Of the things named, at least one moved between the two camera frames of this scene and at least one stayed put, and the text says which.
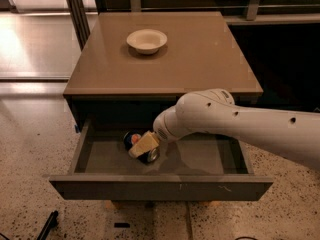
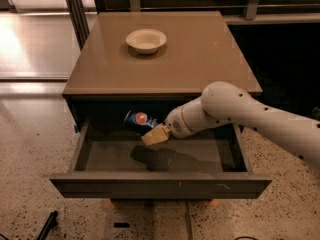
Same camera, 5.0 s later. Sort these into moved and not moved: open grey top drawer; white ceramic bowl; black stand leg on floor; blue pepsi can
Moved: blue pepsi can
Not moved: open grey top drawer; black stand leg on floor; white ceramic bowl
